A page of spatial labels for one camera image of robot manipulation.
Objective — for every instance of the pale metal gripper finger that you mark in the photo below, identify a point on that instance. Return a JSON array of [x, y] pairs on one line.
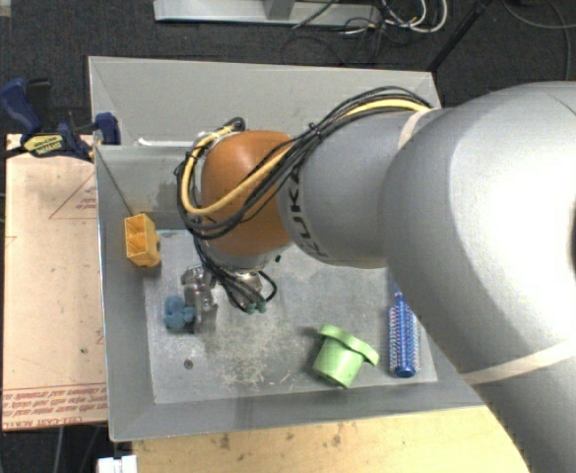
[[192, 284], [208, 316]]

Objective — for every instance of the blue lumpy toy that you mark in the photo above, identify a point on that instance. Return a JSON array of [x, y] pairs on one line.
[[174, 316]]

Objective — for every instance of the yellow open box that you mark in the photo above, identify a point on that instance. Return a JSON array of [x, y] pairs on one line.
[[142, 242]]

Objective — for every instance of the grey metal bin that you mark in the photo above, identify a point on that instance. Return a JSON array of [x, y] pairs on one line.
[[268, 358]]

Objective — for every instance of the green flanged plastic cup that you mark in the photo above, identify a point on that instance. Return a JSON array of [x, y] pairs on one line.
[[339, 358]]

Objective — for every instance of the brown cardboard board red print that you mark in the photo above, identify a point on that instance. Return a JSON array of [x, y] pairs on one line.
[[51, 274]]

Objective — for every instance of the blue round hairbrush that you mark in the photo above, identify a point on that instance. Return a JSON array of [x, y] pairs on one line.
[[404, 338]]

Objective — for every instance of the black cylinder on white bracket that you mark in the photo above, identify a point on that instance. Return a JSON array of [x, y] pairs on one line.
[[277, 258]]

